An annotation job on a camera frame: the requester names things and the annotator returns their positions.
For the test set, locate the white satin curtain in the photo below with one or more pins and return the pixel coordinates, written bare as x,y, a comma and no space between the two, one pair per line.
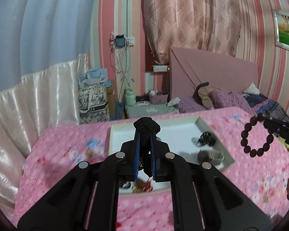
26,105

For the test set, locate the crumpled white tissue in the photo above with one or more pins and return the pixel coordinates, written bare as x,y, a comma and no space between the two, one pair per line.
173,101

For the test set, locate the dark blue patterned blanket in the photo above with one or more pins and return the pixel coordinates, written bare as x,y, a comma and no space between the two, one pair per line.
272,108

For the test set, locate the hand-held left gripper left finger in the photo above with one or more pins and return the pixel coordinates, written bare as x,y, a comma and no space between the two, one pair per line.
136,156

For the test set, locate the white power strip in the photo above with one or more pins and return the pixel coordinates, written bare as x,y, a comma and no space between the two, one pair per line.
160,68

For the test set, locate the pink bed headboard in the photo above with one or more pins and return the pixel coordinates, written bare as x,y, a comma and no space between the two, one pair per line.
207,69

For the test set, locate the pale blue curtain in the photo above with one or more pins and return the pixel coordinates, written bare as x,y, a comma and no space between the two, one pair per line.
38,24

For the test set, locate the white shallow box tray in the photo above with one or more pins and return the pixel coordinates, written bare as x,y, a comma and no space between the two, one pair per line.
178,130

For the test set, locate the white wall socket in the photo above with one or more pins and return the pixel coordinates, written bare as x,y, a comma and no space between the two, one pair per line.
130,41

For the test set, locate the pink floral bedsheet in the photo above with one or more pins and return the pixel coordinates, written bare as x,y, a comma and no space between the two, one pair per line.
74,144

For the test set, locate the blue charger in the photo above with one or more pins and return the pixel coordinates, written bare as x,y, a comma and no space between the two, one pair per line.
120,41

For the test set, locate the black scrunchie with red tassel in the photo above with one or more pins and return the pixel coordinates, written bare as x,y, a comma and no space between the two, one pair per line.
147,124

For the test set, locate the purple dotted pillow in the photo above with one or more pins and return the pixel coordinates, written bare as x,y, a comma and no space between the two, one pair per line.
231,99

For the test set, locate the cardboard box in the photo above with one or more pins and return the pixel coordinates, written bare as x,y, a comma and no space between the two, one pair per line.
111,96

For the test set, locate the framed wall picture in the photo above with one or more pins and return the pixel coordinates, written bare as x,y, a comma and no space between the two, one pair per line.
287,30

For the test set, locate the grey covered nightstand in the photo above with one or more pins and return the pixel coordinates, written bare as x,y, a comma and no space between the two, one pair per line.
149,110

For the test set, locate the green jar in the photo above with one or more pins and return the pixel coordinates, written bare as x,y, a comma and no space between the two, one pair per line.
130,98

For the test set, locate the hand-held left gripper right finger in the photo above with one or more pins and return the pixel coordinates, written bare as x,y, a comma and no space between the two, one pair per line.
153,158

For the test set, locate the purple plastic basket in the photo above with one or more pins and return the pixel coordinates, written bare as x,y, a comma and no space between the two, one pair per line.
159,99

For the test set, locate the pink patterned curtain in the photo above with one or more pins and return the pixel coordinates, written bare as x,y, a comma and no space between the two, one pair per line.
190,16

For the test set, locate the white cloth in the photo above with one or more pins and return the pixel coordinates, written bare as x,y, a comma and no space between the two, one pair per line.
251,89

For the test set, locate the black and white floral bag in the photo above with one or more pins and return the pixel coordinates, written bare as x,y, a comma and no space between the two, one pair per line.
94,103

